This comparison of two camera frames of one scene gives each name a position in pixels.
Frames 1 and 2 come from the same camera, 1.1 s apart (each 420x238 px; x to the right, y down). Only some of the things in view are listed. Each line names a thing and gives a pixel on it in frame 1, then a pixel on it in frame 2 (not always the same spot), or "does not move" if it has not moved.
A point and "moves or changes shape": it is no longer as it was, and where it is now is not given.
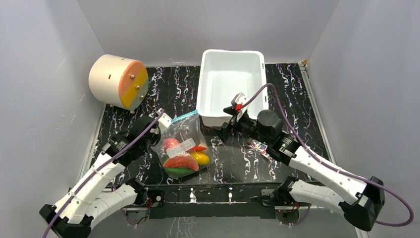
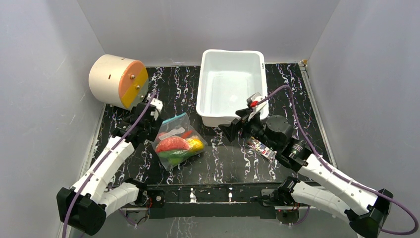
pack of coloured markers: x=261 y=148 does not move
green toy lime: x=178 y=172 → x=176 y=156
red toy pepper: x=196 y=148 → x=187 y=134
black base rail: x=213 y=201 does not move
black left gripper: x=157 y=135 → x=154 y=127
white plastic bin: x=223 y=74 does not move
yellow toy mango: x=202 y=158 → x=195 y=145
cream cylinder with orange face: x=119 y=81 does not move
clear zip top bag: x=182 y=148 moves or changes shape
